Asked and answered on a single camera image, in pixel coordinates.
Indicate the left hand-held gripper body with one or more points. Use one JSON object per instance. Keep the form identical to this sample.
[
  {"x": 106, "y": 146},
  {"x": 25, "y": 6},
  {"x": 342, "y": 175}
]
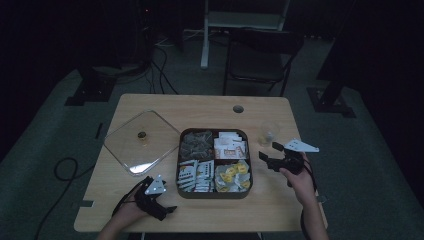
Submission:
[{"x": 155, "y": 186}]

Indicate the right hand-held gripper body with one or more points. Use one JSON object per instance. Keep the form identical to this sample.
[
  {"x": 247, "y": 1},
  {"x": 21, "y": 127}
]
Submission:
[{"x": 290, "y": 163}]

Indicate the person's right hand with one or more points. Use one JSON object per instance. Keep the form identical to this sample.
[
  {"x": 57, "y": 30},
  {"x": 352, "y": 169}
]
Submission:
[{"x": 303, "y": 186}]

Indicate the person's left hand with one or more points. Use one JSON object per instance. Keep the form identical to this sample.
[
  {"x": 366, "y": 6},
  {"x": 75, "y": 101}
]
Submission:
[{"x": 128, "y": 215}]

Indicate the clear glass cup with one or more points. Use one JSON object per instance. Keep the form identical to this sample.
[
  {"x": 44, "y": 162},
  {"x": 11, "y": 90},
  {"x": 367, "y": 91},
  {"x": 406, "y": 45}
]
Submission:
[{"x": 267, "y": 135}]

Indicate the brown divided tray box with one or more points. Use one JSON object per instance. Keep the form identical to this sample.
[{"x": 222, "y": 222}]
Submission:
[{"x": 250, "y": 186}]

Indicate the pile of white orange packets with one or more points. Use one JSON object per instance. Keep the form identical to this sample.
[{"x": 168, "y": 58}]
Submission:
[{"x": 230, "y": 146}]

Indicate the pile of yellow label tea bags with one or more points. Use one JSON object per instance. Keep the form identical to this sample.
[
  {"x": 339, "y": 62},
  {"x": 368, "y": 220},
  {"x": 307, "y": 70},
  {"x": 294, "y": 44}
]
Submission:
[{"x": 233, "y": 176}]

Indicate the clear square lid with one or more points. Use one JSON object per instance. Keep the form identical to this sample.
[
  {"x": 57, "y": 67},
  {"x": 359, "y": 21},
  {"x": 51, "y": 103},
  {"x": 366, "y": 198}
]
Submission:
[{"x": 160, "y": 146}]

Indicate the row of white dotted packets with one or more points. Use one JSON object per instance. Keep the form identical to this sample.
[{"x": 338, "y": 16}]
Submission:
[{"x": 196, "y": 176}]

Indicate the pile of dark pyramid tea bags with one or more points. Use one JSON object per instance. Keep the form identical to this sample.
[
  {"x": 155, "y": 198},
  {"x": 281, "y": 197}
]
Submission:
[{"x": 196, "y": 145}]

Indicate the black stand base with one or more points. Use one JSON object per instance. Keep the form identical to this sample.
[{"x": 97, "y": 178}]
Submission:
[
  {"x": 330, "y": 103},
  {"x": 91, "y": 91}
]

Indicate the small black floor strip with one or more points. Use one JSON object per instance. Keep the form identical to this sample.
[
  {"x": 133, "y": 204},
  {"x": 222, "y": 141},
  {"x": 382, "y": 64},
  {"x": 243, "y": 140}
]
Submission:
[{"x": 99, "y": 130}]

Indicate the black folding chair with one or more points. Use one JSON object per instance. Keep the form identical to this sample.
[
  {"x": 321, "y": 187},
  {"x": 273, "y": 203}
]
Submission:
[{"x": 263, "y": 41}]

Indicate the grey table foot bracket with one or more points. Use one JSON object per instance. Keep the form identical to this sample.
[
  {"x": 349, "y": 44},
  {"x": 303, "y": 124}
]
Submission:
[
  {"x": 321, "y": 199},
  {"x": 82, "y": 203}
]

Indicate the white desk frame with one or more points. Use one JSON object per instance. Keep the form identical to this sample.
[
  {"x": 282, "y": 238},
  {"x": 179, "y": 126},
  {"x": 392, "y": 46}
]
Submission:
[{"x": 205, "y": 43}]

